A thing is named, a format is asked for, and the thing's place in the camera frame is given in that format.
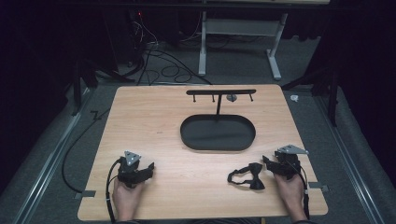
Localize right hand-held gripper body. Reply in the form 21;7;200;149
273;144;310;181

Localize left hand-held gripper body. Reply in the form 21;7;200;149
117;150;148;189

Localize black bow tie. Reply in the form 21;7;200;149
226;161;266;191

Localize black hook rack with tray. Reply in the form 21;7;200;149
179;89;258;153

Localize person's left hand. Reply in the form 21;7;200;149
112;177;146;218

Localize person's right hand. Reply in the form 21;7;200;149
273;171;308;218

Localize grey tape strip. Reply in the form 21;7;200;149
307;181;330;192
74;189;96;201

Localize black metal stand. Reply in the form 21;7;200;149
70;57;136;117
280;66;340;128

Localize dark computer tower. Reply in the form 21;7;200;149
102;7;150;68

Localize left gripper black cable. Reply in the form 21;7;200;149
105;157;125;224

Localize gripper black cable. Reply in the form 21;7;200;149
105;157;125;224
290;161;311;220

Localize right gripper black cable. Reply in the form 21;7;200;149
290;161;311;220

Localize grey metal floor rail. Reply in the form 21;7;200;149
12;88;94;224
312;94;387;224

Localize long black floor cable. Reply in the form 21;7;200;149
61;106;111;194

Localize tangle of black floor cables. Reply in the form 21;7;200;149
122;12;214;87

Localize white metal desk frame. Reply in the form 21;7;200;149
197;11;290;81

